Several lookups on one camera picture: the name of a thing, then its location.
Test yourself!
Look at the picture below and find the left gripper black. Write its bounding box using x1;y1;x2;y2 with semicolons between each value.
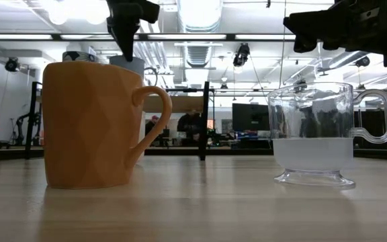
105;0;161;63

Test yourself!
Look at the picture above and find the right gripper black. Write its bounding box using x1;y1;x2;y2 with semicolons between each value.
283;0;386;54

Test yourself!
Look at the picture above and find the light blue ribbed mug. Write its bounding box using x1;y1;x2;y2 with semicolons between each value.
109;54;159;87

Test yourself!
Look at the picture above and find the blue white floral mug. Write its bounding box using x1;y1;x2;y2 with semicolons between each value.
62;50;97;63

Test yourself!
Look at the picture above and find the orange faceted mug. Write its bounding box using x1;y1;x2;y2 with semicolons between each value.
42;60;173;190

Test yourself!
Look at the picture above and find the clear glass cup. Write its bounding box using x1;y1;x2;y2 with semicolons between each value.
267;81;387;190

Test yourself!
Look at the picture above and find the black ceiling spotlight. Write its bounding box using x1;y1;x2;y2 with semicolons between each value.
5;56;21;73
232;42;251;68
355;55;371;69

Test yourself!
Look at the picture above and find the person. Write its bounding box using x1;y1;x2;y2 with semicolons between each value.
145;115;161;137
176;112;204;142

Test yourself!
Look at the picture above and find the black monitor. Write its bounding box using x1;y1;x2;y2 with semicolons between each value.
231;102;271;132

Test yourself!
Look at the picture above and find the silver ceiling air duct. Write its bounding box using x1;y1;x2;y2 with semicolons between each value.
175;0;224;68

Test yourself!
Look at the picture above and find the black aluminium table frame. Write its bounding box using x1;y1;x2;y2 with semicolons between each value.
0;32;387;161

